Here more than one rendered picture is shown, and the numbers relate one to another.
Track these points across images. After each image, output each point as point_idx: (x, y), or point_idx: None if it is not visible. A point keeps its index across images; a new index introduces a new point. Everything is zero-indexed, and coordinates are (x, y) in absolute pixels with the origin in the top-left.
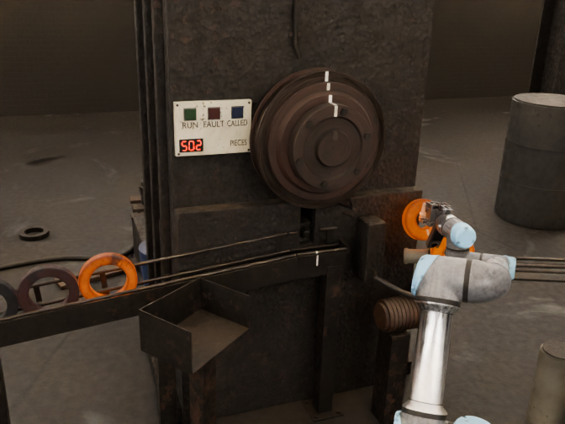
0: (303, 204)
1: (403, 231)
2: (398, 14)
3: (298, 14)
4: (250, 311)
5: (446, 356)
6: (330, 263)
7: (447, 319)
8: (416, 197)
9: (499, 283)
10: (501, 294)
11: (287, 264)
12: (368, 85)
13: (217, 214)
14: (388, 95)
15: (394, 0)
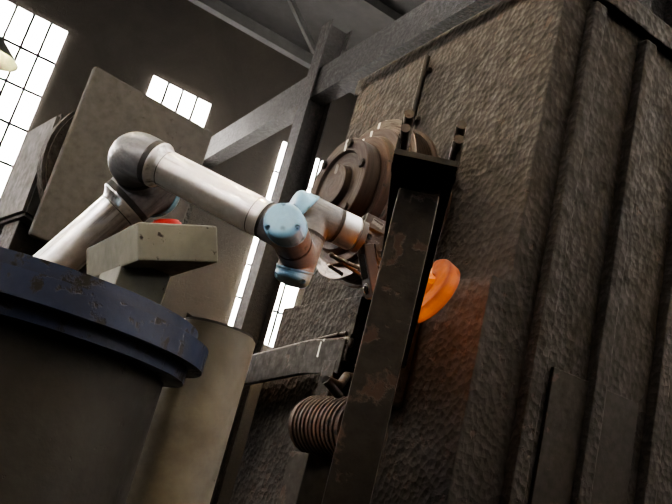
0: (328, 274)
1: (457, 347)
2: (514, 58)
3: (415, 99)
4: (289, 443)
5: (66, 232)
6: (327, 356)
7: (98, 200)
8: (481, 286)
9: (120, 138)
10: (119, 155)
11: (296, 351)
12: (471, 149)
13: (303, 308)
14: (490, 155)
15: (511, 45)
